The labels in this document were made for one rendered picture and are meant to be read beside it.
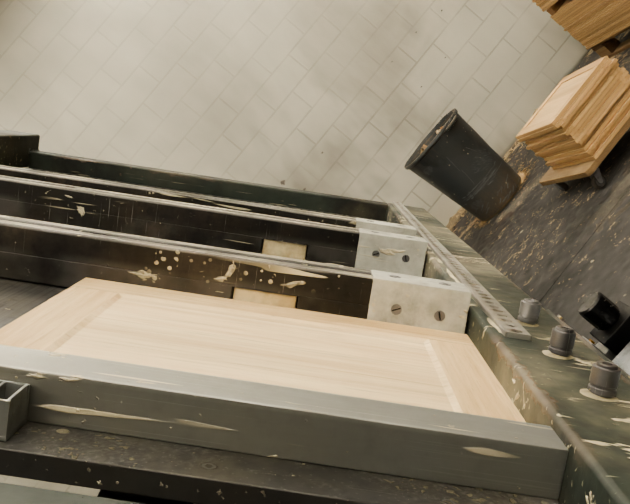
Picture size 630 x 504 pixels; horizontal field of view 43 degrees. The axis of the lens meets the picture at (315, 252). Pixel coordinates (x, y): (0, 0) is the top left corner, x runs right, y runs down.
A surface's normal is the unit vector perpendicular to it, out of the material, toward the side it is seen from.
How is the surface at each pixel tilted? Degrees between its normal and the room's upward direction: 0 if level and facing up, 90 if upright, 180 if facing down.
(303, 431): 90
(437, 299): 90
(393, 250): 90
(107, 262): 90
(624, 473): 59
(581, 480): 31
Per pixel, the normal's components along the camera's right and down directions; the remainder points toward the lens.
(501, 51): 0.11, 0.00
